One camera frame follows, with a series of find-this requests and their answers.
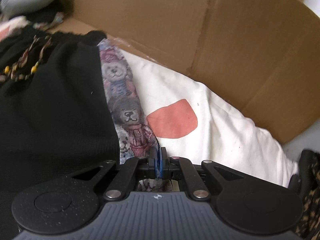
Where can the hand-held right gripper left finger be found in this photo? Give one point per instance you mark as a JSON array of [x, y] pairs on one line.
[[153, 165]]

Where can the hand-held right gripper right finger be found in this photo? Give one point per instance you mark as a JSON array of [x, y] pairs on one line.
[[163, 166]]

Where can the black pants bear-print trim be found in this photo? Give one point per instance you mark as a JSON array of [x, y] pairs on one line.
[[62, 105]]

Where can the cream bear-print blanket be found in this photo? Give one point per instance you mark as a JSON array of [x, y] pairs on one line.
[[225, 130]]

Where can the brown cardboard sheet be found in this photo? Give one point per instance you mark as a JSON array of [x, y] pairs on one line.
[[175, 30]]

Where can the leopard print garment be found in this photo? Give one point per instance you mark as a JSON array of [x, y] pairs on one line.
[[310, 205]]

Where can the floral patterned cloth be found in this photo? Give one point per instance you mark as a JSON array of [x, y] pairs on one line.
[[53, 21]]

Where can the small black cloth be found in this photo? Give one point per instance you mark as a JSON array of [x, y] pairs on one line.
[[50, 8]]

